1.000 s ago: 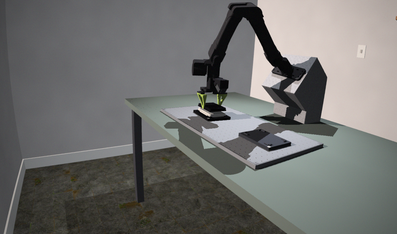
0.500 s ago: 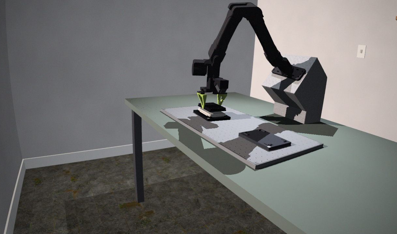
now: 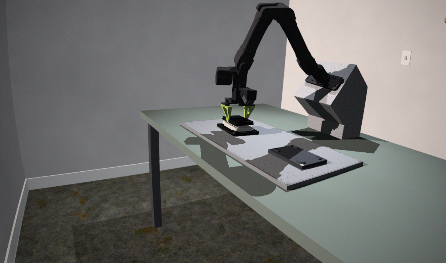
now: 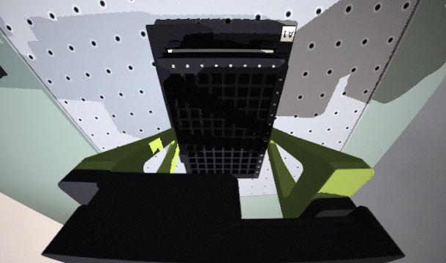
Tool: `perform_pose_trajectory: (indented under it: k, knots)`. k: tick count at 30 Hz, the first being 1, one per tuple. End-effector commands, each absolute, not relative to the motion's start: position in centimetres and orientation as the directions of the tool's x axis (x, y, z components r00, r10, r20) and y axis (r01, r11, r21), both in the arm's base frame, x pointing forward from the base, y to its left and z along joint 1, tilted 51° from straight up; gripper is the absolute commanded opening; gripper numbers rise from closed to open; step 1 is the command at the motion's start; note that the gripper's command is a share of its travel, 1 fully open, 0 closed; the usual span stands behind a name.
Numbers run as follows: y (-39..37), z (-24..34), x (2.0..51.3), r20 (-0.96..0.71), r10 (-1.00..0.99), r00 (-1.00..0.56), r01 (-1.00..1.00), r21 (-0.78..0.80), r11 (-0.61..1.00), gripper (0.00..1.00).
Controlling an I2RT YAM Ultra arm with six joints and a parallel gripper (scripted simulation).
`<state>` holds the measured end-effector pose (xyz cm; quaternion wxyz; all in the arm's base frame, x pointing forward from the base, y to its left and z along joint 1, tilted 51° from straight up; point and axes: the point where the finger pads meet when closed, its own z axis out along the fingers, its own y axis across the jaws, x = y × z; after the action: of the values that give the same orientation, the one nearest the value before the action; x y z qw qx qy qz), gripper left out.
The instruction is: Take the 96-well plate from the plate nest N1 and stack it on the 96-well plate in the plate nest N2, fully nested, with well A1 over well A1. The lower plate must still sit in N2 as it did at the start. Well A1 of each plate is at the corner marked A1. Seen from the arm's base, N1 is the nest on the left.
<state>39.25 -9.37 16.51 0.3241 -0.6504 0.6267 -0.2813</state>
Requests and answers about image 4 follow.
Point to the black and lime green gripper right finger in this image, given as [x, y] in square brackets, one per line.
[327, 173]

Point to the black well plate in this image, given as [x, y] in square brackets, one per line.
[230, 133]

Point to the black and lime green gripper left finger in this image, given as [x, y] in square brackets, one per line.
[132, 157]

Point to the grey perforated base plate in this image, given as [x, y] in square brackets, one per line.
[94, 58]

